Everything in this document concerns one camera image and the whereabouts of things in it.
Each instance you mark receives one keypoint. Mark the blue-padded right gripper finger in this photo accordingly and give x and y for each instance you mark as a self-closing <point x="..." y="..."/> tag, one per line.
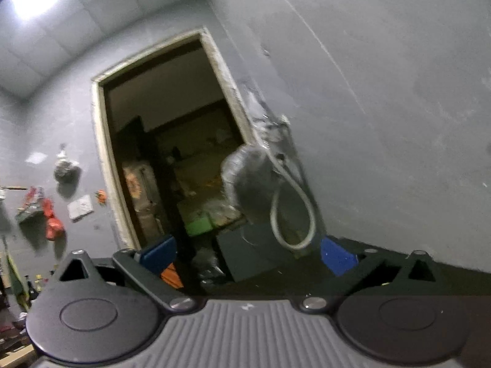
<point x="333" y="273"/>

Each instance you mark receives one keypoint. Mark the orange wall plug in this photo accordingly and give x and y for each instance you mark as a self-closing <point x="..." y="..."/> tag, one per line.
<point x="101" y="197"/>

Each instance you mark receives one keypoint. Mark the red plastic bag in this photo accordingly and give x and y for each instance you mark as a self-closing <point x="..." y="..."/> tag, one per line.
<point x="54" y="226"/>

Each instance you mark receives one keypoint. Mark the wall faucet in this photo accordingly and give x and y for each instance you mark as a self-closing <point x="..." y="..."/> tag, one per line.
<point x="271" y="129"/>

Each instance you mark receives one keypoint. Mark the door frame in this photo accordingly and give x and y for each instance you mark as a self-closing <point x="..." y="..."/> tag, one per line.
<point x="126" y="230"/>

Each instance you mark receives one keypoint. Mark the wall rack shelf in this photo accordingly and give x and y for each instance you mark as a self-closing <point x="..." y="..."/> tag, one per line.
<point x="32" y="205"/>

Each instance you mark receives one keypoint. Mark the green box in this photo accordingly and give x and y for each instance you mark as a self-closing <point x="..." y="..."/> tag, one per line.
<point x="199" y="226"/>

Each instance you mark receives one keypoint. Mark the white wall switch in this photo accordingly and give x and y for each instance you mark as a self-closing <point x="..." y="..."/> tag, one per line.
<point x="80" y="208"/>

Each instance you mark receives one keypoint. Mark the dark glass bottle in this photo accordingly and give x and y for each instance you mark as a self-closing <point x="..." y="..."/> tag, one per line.
<point x="32" y="293"/>

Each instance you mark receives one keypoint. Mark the grey plastic bag hanging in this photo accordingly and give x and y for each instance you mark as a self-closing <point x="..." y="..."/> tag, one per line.
<point x="249" y="182"/>

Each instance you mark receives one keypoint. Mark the hanging grey bag on wall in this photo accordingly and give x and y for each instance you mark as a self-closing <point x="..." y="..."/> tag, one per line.
<point x="65" y="170"/>

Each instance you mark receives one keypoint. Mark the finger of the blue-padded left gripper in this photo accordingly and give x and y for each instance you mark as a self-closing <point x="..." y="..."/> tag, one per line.
<point x="142" y="269"/>

